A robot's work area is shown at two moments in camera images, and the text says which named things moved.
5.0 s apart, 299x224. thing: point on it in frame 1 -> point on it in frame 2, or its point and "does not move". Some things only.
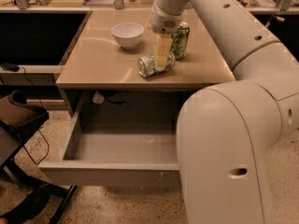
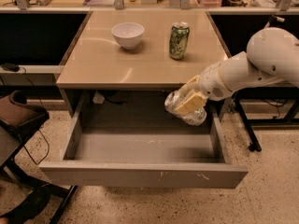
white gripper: x=163 y=21 -> x=212 y=81
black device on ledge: x=10 y=66 does not move
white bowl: x=127 y=34 does not move
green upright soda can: x=179 y=40 does not move
